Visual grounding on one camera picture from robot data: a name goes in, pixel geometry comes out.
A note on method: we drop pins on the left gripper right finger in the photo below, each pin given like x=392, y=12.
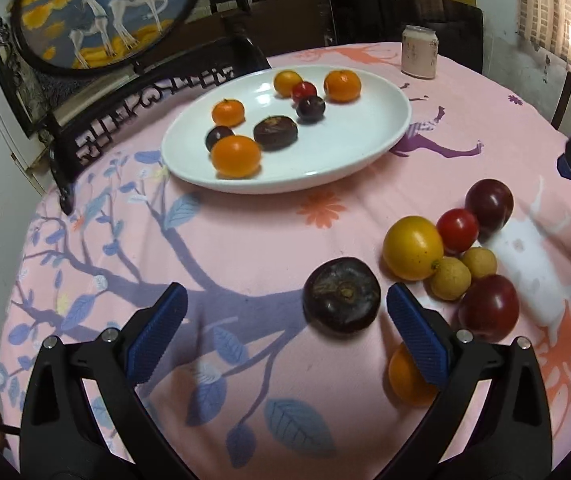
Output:
x=512, y=438

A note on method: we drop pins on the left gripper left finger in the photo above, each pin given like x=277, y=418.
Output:
x=59, y=436

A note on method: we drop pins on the dark red plum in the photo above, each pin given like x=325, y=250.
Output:
x=491, y=203
x=490, y=308

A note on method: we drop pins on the orange tangerine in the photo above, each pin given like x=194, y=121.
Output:
x=407, y=382

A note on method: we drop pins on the tan longan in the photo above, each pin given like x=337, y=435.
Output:
x=480, y=261
x=451, y=280

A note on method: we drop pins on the yellow passion fruit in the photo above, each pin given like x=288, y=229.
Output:
x=412, y=248

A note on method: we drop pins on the dark mangosteen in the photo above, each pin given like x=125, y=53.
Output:
x=276, y=132
x=343, y=295

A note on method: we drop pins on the large orange front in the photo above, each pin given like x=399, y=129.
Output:
x=342, y=86

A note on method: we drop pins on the large orange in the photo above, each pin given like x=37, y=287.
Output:
x=236, y=157
x=342, y=86

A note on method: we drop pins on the dark cherry plum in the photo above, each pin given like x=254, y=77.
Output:
x=215, y=134
x=310, y=109

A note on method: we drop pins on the pink patterned tablecloth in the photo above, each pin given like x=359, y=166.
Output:
x=247, y=389

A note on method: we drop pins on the beige beverage can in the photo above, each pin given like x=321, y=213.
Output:
x=419, y=52

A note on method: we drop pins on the black board behind table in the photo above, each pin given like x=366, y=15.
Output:
x=459, y=27

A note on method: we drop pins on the small red cherry tomato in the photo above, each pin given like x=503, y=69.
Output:
x=302, y=90

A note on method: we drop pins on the white oval plate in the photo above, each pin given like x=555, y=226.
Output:
x=350, y=137

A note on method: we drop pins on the small yellow-orange fruit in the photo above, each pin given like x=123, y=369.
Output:
x=285, y=81

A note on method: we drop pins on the dark mangosteen on plate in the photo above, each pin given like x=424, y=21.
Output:
x=276, y=132

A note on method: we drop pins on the small orange mandarin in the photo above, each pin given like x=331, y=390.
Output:
x=228, y=113

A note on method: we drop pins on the round deer painting screen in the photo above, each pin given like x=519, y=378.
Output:
x=74, y=72

